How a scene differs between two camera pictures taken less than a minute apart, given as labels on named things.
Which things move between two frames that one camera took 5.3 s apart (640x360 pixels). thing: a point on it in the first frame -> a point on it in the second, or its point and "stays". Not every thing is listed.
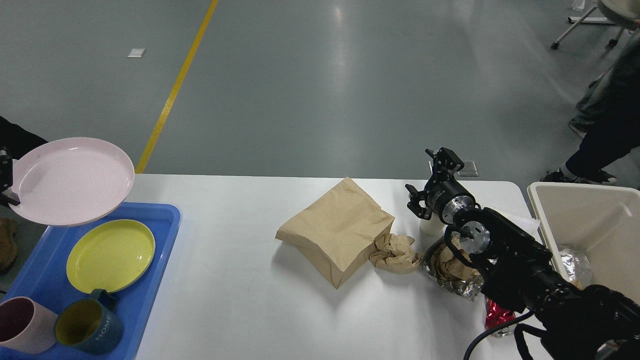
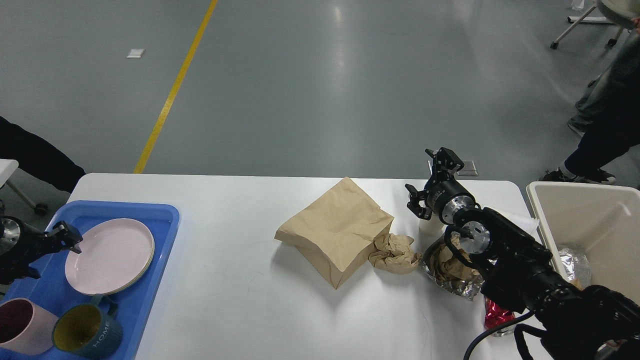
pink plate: [70, 181] -> [114, 254]
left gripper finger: [6, 170] -> [62, 234]
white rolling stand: [624, 13] stays
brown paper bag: [339, 229] stays
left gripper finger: [9, 197] -> [28, 271]
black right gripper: [445, 197] stays
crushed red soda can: [496, 314] stays
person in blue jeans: [613, 96] stays
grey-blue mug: [91, 326] stays
